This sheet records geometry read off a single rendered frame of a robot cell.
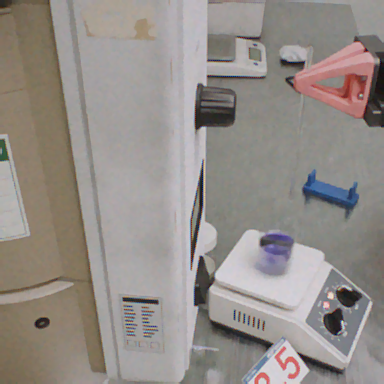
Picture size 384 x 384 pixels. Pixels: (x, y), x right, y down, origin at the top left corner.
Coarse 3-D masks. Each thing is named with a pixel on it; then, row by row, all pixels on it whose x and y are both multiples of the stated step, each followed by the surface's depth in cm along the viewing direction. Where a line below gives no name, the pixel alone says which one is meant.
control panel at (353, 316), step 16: (336, 272) 82; (336, 288) 80; (352, 288) 82; (320, 304) 77; (336, 304) 79; (368, 304) 82; (320, 320) 76; (352, 320) 78; (336, 336) 75; (352, 336) 77
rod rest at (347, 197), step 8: (312, 176) 107; (304, 184) 108; (312, 184) 108; (320, 184) 108; (328, 184) 108; (312, 192) 107; (320, 192) 106; (328, 192) 106; (336, 192) 106; (344, 192) 106; (352, 192) 103; (336, 200) 105; (344, 200) 105; (352, 200) 104
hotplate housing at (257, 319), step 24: (216, 288) 78; (312, 288) 78; (216, 312) 80; (240, 312) 77; (264, 312) 75; (288, 312) 75; (264, 336) 78; (288, 336) 76; (312, 336) 74; (312, 360) 77; (336, 360) 75
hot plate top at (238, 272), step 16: (240, 240) 83; (256, 240) 83; (240, 256) 80; (304, 256) 81; (320, 256) 81; (224, 272) 78; (240, 272) 78; (256, 272) 78; (304, 272) 78; (240, 288) 76; (256, 288) 75; (272, 288) 76; (288, 288) 76; (304, 288) 76; (288, 304) 73
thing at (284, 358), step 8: (280, 352) 74; (288, 352) 75; (272, 360) 73; (280, 360) 74; (288, 360) 75; (296, 360) 75; (264, 368) 72; (272, 368) 73; (280, 368) 74; (288, 368) 74; (296, 368) 75; (304, 368) 76; (256, 376) 71; (264, 376) 72; (272, 376) 72; (280, 376) 73; (288, 376) 74; (296, 376) 74
